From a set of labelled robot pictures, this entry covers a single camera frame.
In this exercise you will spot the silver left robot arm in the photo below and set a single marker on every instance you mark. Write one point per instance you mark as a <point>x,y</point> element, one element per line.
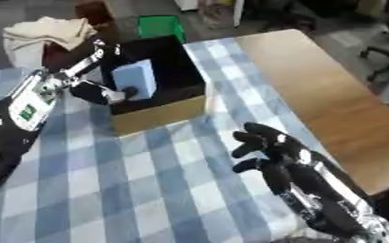
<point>26,107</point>

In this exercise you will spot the brown chair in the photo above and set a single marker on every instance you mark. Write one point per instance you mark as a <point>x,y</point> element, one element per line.
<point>65,58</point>

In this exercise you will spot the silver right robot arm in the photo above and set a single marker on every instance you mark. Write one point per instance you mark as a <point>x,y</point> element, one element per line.
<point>336,205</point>

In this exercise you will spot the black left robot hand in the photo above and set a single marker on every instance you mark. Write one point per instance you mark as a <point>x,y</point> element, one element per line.
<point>95,93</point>

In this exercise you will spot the beige cloth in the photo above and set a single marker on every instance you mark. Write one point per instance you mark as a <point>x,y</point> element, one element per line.
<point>37,34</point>

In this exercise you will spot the green bin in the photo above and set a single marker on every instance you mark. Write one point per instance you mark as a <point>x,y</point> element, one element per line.
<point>160,27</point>

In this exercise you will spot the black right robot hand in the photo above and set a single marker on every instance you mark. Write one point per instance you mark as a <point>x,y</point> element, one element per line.
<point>281,152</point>

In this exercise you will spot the cardboard box with black inside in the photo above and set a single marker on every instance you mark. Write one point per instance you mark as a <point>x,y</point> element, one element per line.
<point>159,117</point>

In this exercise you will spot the light blue block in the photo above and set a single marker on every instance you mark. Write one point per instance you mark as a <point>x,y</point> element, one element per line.
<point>137,76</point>

